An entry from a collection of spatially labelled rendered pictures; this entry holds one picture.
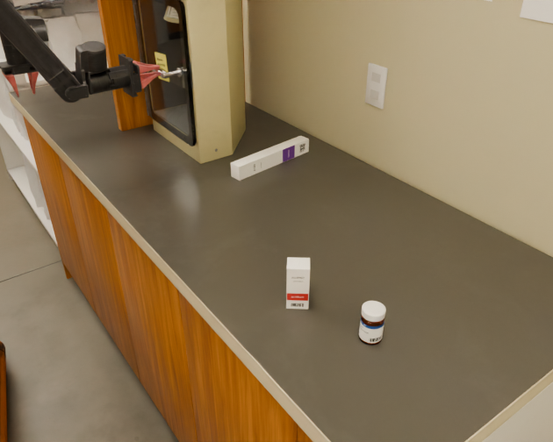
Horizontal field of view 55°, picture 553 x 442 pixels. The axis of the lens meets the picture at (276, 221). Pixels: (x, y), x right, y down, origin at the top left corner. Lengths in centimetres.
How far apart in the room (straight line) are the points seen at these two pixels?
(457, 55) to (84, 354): 180
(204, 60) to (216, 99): 12
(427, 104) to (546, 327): 63
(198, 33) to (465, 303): 93
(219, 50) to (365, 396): 99
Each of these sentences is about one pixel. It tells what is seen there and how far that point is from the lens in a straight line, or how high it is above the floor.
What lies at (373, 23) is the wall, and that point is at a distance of 153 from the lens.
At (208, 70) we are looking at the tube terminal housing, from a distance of 151.
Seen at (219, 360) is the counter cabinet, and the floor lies 76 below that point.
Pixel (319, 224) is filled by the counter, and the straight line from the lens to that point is 129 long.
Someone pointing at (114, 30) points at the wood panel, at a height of 126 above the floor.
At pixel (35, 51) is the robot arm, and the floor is 131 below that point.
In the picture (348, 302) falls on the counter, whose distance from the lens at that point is 107.
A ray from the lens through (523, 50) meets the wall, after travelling 127.
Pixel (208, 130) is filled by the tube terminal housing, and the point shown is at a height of 104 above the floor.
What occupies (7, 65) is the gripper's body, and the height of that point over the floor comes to 119.
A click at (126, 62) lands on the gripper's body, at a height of 124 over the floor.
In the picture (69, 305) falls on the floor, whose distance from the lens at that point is 265.
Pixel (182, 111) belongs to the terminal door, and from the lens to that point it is 157.
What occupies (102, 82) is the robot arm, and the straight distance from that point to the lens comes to 147.
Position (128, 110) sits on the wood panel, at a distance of 185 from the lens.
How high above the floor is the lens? 163
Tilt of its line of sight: 32 degrees down
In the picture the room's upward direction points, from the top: straight up
